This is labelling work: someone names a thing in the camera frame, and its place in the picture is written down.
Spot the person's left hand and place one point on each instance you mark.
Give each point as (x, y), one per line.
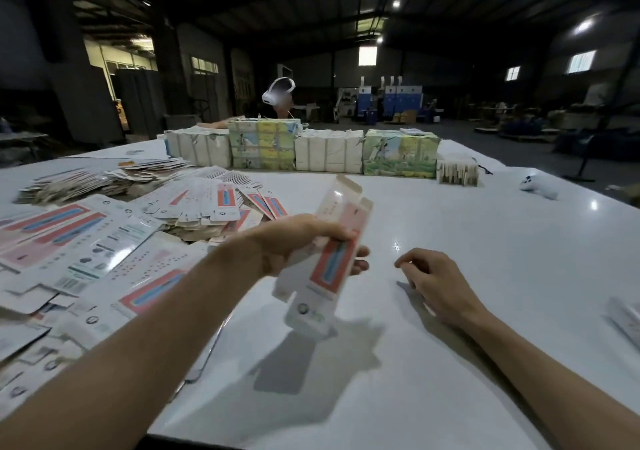
(287, 244)

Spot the person's right hand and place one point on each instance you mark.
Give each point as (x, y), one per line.
(440, 284)

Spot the person's left thumb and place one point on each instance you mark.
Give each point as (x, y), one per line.
(327, 228)

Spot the person's right fingers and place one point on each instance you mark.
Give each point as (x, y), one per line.
(412, 264)

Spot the person's right forearm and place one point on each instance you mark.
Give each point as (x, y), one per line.
(550, 389)

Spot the person's left forearm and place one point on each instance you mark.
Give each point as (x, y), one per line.
(140, 344)

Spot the row of white packs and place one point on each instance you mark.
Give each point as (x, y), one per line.
(200, 147)
(327, 152)

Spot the stack of green printed packs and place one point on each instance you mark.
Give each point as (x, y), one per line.
(400, 154)
(262, 144)

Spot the small bundle of upright cartons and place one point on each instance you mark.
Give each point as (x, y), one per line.
(457, 170)

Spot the pile of narrow flat cartons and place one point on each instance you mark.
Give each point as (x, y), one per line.
(210, 204)

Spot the blue white machines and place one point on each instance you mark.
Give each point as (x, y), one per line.
(392, 97)

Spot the white hand controller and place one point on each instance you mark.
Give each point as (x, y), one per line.
(537, 187)

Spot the white headset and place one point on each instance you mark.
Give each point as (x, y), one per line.
(274, 89)

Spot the black floor stand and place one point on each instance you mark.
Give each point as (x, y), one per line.
(582, 164)

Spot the white carton with red print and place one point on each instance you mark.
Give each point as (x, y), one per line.
(627, 322)

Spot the heap of small flat cartons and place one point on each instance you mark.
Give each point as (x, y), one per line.
(95, 179)

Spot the pile of large flat cartons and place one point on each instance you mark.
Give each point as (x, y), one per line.
(85, 274)

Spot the grey side table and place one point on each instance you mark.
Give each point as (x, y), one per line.
(22, 144)

